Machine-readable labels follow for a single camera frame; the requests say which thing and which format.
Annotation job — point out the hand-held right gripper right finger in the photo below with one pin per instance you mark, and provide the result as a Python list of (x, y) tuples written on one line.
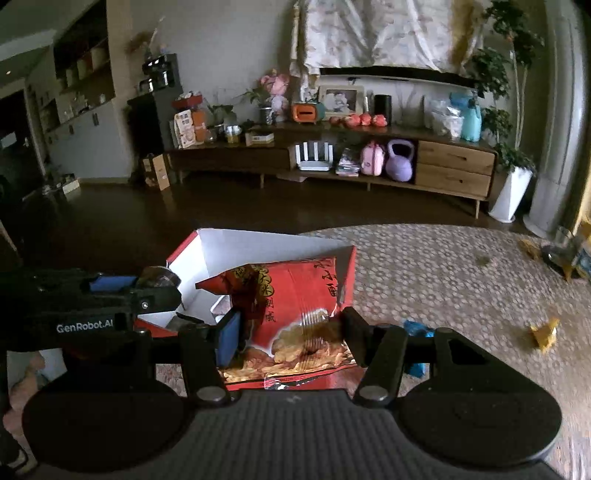
[(355, 332)]

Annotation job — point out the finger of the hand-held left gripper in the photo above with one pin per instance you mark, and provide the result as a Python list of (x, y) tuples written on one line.
[(154, 302), (113, 282)]

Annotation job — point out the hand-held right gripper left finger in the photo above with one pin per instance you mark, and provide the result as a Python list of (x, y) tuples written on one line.
[(228, 341)]

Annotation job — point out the red snack bag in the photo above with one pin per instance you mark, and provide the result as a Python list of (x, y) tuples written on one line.
[(295, 300)]

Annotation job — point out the red and white cardboard box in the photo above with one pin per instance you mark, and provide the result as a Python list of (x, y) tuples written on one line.
[(240, 249)]

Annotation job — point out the person's left hand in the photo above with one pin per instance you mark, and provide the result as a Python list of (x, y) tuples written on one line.
[(28, 381)]

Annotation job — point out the blue snack bag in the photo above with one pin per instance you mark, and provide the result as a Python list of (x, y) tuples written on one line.
[(415, 328)]

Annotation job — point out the patterned tablecloth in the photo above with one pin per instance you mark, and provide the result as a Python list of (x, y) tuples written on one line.
[(461, 300)]

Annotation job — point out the dark side cabinet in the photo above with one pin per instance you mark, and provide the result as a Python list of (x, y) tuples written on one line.
[(147, 122)]

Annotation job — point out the white and orange carton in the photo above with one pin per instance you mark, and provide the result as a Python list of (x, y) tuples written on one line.
[(183, 130)]

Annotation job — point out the stack of booklets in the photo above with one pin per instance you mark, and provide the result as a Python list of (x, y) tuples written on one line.
[(347, 164)]

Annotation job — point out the purple kettlebell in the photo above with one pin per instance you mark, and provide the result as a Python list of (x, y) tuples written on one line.
[(399, 168)]

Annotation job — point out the white router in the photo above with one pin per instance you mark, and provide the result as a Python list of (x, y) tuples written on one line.
[(314, 164)]

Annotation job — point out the pink kettlebell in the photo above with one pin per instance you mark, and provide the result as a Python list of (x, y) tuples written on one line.
[(373, 159)]

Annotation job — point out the yellow glass jar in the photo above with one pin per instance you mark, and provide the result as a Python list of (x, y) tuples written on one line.
[(233, 134)]

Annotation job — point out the small yellow snack packet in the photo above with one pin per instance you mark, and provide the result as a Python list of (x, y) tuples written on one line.
[(545, 334)]

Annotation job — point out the yellow crumpled wrapper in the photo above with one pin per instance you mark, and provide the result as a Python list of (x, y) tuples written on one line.
[(528, 247)]

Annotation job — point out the small cardboard box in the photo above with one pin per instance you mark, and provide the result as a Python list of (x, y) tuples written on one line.
[(258, 138)]

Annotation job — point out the small green potted plant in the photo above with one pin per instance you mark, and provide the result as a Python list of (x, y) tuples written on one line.
[(219, 115)]

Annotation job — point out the wooden media cabinet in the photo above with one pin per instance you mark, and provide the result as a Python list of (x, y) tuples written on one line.
[(455, 159)]

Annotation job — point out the potted plant in white pot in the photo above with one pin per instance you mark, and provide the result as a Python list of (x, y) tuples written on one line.
[(510, 196)]

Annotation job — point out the black plate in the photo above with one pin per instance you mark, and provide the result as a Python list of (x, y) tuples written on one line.
[(549, 258)]

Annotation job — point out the red apple ornament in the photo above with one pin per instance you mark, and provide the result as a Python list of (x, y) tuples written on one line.
[(365, 119), (351, 120), (380, 120), (334, 121)]

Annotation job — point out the black coffee machine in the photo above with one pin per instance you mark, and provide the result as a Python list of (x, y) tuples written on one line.
[(159, 74)]

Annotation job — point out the glass cup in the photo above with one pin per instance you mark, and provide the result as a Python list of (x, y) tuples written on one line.
[(562, 242)]

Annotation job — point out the orange radio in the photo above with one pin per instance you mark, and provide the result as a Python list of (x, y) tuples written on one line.
[(302, 113)]

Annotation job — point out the black cylinder speaker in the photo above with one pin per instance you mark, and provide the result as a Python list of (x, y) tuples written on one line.
[(382, 106)]

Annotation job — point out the reed diffuser vase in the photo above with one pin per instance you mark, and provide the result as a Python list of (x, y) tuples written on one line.
[(410, 110)]

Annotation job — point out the clear plastic bag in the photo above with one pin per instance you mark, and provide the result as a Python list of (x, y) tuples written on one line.
[(445, 122)]

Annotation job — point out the teal spray bottle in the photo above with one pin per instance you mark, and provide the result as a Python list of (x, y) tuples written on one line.
[(471, 122)]

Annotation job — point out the pink flower bouquet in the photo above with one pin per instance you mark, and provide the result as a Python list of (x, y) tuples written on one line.
[(274, 85)]

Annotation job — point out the blue jug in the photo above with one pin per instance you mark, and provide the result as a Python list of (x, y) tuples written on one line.
[(459, 99)]

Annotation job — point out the black television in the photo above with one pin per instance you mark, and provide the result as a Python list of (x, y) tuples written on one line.
[(392, 71)]

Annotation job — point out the grey standing air conditioner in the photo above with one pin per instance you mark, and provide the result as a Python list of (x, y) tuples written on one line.
[(558, 138)]

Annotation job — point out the printed cloth cover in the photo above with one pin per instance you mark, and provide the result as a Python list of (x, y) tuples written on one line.
[(369, 32)]

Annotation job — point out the wall shelving unit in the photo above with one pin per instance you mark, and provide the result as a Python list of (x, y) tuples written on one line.
[(83, 69)]

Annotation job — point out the white photo frame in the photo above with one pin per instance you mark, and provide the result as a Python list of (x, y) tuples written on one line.
[(341, 99)]

